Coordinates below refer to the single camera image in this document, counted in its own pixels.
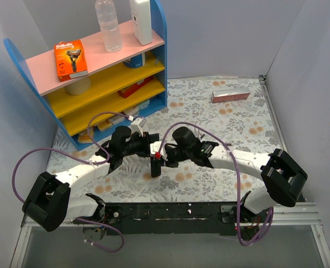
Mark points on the teal soap pack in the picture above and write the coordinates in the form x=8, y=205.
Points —
x=143, y=104

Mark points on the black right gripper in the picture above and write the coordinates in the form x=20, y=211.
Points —
x=156, y=167

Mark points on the white orange soap pack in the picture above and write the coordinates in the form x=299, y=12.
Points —
x=133, y=111

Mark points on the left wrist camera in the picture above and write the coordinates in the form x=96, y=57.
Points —
x=137, y=125

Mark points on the red flat box on shelf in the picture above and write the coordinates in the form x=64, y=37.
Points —
x=129, y=90

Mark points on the aluminium table edge rail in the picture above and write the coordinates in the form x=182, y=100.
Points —
x=262, y=80

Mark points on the red silver long box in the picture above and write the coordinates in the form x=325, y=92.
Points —
x=226, y=95

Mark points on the blue white cylindrical can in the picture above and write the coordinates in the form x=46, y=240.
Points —
x=136, y=61

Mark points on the black TV remote control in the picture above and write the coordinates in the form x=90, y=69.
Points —
x=155, y=165

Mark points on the yellow pack on shelf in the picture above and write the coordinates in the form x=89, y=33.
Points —
x=104, y=125

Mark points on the white plastic bottle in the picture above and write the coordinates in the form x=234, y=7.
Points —
x=141, y=17

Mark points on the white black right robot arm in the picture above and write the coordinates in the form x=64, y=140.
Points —
x=283, y=178

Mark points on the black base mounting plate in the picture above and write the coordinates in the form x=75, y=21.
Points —
x=169, y=217

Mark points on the beige cylindrical container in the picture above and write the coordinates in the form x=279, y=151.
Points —
x=79, y=87

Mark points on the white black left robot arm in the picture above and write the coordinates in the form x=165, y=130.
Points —
x=51, y=200

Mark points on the blue shelf unit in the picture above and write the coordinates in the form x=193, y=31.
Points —
x=108, y=75

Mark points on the orange razor box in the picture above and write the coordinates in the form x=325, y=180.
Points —
x=70, y=60

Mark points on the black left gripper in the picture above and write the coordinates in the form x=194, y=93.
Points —
x=147, y=143

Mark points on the clear plastic water bottle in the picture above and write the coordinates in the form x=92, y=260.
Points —
x=108, y=22

